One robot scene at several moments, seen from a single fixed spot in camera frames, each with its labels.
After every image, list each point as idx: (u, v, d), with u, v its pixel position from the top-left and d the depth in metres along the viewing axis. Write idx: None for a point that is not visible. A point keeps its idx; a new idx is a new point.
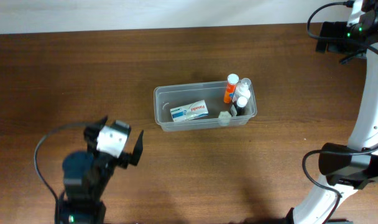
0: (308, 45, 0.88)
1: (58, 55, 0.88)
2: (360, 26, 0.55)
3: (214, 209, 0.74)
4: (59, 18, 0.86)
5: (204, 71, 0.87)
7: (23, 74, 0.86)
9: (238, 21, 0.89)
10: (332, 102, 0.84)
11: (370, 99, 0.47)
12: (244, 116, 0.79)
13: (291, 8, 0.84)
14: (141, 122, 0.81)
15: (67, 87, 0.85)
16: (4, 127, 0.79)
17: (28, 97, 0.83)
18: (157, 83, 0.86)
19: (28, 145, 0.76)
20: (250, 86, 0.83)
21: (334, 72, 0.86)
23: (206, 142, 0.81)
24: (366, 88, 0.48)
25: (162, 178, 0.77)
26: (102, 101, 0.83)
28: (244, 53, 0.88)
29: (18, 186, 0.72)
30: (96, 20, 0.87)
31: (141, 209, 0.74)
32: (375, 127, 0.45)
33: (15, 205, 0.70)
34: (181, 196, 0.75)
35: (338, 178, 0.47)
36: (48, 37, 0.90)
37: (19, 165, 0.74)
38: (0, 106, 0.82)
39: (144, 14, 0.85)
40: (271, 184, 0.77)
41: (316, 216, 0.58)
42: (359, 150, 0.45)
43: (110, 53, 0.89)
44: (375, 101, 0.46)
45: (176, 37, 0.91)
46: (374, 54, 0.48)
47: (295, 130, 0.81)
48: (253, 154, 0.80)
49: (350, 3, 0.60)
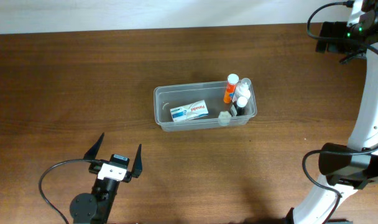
0: (307, 46, 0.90)
1: (61, 55, 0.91)
2: (360, 27, 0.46)
3: (211, 210, 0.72)
4: (62, 19, 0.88)
5: (203, 71, 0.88)
7: (27, 75, 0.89)
9: (237, 21, 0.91)
10: (332, 102, 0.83)
11: (370, 96, 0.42)
12: (244, 116, 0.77)
13: (291, 7, 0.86)
14: (140, 121, 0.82)
15: (70, 87, 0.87)
16: (9, 126, 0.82)
17: (32, 96, 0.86)
18: (157, 82, 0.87)
19: (32, 143, 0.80)
20: (250, 85, 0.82)
21: (334, 71, 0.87)
23: (205, 140, 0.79)
24: (368, 81, 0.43)
25: (160, 178, 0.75)
26: (103, 101, 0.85)
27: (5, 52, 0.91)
28: (242, 53, 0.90)
29: (23, 182, 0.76)
30: (98, 22, 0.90)
31: (140, 209, 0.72)
32: (375, 127, 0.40)
33: (20, 201, 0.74)
34: (180, 196, 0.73)
35: (338, 178, 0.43)
36: (51, 38, 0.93)
37: (23, 163, 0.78)
38: (5, 106, 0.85)
39: (144, 14, 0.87)
40: (271, 184, 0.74)
41: (316, 216, 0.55)
42: (360, 150, 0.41)
43: (111, 53, 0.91)
44: (375, 98, 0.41)
45: (176, 37, 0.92)
46: (373, 53, 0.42)
47: (295, 130, 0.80)
48: (253, 153, 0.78)
49: (350, 2, 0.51)
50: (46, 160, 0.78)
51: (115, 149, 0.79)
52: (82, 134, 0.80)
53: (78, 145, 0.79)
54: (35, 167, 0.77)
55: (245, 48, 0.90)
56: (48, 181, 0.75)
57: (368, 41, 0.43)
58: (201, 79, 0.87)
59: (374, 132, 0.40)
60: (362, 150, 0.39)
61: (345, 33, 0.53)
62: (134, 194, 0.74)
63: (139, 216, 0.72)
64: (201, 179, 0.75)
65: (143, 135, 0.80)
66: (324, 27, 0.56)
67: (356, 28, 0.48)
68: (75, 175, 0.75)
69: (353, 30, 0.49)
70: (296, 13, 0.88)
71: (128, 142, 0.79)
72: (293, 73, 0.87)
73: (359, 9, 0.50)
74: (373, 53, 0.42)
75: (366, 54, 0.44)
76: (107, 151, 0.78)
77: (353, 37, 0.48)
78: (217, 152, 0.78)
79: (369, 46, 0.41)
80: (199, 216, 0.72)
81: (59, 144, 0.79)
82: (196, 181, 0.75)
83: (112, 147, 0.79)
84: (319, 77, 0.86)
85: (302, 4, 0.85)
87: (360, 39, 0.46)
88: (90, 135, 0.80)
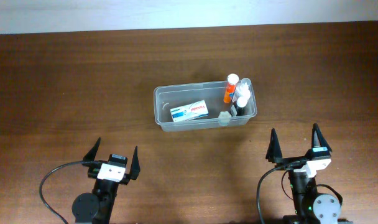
0: (306, 46, 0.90)
1: (61, 55, 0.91)
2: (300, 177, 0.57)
3: (211, 210, 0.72)
4: (61, 18, 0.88)
5: (204, 71, 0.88)
7: (27, 76, 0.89)
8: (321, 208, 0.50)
9: (237, 21, 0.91)
10: (332, 102, 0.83)
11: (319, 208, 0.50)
12: (244, 116, 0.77)
13: (290, 7, 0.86)
14: (140, 122, 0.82)
15: (70, 88, 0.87)
16: (9, 126, 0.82)
17: (32, 96, 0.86)
18: (157, 83, 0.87)
19: (32, 144, 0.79)
20: (250, 86, 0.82)
21: (332, 72, 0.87)
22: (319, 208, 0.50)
23: (205, 139, 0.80)
24: (326, 212, 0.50)
25: (160, 178, 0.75)
26: (103, 101, 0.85)
27: (5, 52, 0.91)
28: (242, 53, 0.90)
29: (23, 182, 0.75)
30: (97, 21, 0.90)
31: (140, 209, 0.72)
32: (320, 214, 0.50)
33: (19, 201, 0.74)
34: (181, 196, 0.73)
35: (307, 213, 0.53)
36: (51, 37, 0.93)
37: (23, 162, 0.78)
38: (5, 106, 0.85)
39: (143, 14, 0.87)
40: (271, 183, 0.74)
41: None
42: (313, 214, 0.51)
43: (110, 53, 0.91)
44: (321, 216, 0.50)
45: (176, 37, 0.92)
46: (298, 178, 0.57)
47: (295, 130, 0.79)
48: (253, 153, 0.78)
49: (309, 162, 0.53)
50: (46, 160, 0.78)
51: (115, 148, 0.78)
52: (82, 134, 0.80)
53: (78, 145, 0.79)
54: (35, 167, 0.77)
55: (245, 48, 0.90)
56: (48, 181, 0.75)
57: (296, 183, 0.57)
58: (201, 79, 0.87)
59: (316, 204, 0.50)
60: (330, 216, 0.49)
61: (295, 180, 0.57)
62: (135, 194, 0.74)
63: (139, 216, 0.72)
64: (201, 179, 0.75)
65: (143, 135, 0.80)
66: (331, 50, 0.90)
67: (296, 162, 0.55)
68: (75, 175, 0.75)
69: (294, 162, 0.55)
70: (296, 13, 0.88)
71: (127, 142, 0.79)
72: (293, 73, 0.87)
73: (313, 168, 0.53)
74: (282, 185, 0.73)
75: (308, 163, 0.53)
76: (107, 151, 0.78)
77: (306, 215, 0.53)
78: (217, 152, 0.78)
79: (305, 159, 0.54)
80: (200, 216, 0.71)
81: (59, 144, 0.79)
82: (196, 182, 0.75)
83: (112, 147, 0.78)
84: (318, 77, 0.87)
85: (301, 5, 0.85)
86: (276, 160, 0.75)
87: (305, 189, 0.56)
88: (90, 135, 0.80)
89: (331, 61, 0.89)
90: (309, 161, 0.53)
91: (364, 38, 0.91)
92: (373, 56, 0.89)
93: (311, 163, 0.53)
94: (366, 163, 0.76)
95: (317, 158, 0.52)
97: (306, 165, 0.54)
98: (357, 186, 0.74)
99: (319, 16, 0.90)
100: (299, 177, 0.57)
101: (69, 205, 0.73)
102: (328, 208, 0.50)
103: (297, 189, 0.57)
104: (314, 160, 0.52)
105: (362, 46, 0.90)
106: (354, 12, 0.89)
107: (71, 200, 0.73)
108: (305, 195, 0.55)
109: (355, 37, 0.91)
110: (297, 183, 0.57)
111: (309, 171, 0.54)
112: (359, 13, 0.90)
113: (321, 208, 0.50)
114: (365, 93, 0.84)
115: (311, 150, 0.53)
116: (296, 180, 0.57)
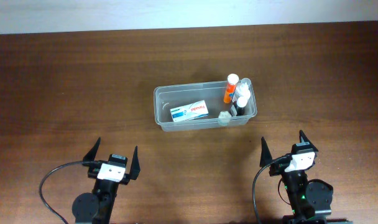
0: (306, 46, 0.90)
1: (60, 55, 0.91)
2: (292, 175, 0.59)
3: (211, 209, 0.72)
4: (60, 18, 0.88)
5: (204, 72, 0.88)
7: (27, 76, 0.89)
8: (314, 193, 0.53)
9: (237, 21, 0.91)
10: (332, 102, 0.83)
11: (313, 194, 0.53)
12: (244, 116, 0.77)
13: (290, 8, 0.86)
14: (140, 122, 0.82)
15: (69, 88, 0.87)
16: (9, 126, 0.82)
17: (32, 96, 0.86)
18: (157, 83, 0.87)
19: (31, 144, 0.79)
20: (250, 86, 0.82)
21: (332, 72, 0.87)
22: (313, 191, 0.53)
23: (205, 139, 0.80)
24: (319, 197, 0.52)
25: (160, 178, 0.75)
26: (102, 101, 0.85)
27: (5, 52, 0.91)
28: (242, 54, 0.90)
29: (23, 182, 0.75)
30: (97, 21, 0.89)
31: (140, 209, 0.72)
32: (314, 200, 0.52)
33: (19, 201, 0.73)
34: (181, 196, 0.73)
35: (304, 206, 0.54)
36: (51, 37, 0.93)
37: (23, 162, 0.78)
38: (5, 106, 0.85)
39: (144, 14, 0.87)
40: (271, 183, 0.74)
41: None
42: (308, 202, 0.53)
43: (110, 53, 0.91)
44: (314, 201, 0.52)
45: (176, 37, 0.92)
46: (290, 177, 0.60)
47: (295, 130, 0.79)
48: (253, 153, 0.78)
49: (294, 156, 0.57)
50: (46, 160, 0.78)
51: (115, 149, 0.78)
52: (82, 134, 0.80)
53: (78, 145, 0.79)
54: (35, 167, 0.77)
55: (245, 48, 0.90)
56: (48, 181, 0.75)
57: (289, 182, 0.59)
58: (201, 79, 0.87)
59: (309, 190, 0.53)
60: (324, 200, 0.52)
61: (288, 179, 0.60)
62: (135, 194, 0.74)
63: (139, 216, 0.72)
64: (201, 179, 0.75)
65: (143, 135, 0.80)
66: (331, 50, 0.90)
67: (284, 158, 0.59)
68: (75, 175, 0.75)
69: (281, 158, 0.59)
70: (295, 14, 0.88)
71: (127, 142, 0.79)
72: (293, 73, 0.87)
73: (298, 161, 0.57)
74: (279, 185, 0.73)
75: (293, 157, 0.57)
76: (107, 151, 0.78)
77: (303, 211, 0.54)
78: (217, 153, 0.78)
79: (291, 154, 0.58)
80: (199, 216, 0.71)
81: (59, 144, 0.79)
82: (196, 182, 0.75)
83: (112, 148, 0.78)
84: (318, 77, 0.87)
85: (301, 5, 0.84)
86: (274, 158, 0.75)
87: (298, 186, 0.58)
88: (90, 135, 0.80)
89: (331, 61, 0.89)
90: (295, 154, 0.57)
91: (364, 38, 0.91)
92: (373, 57, 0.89)
93: (296, 157, 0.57)
94: (366, 163, 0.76)
95: (301, 152, 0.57)
97: (292, 160, 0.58)
98: (356, 186, 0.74)
99: (319, 16, 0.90)
100: (290, 175, 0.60)
101: (69, 205, 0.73)
102: (321, 195, 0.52)
103: (291, 188, 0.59)
104: (299, 153, 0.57)
105: (362, 46, 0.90)
106: (354, 12, 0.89)
107: (70, 200, 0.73)
108: (299, 191, 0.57)
109: (355, 37, 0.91)
110: (290, 181, 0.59)
111: (295, 164, 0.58)
112: (359, 14, 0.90)
113: (314, 195, 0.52)
114: (365, 93, 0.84)
115: (295, 145, 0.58)
116: (289, 180, 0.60)
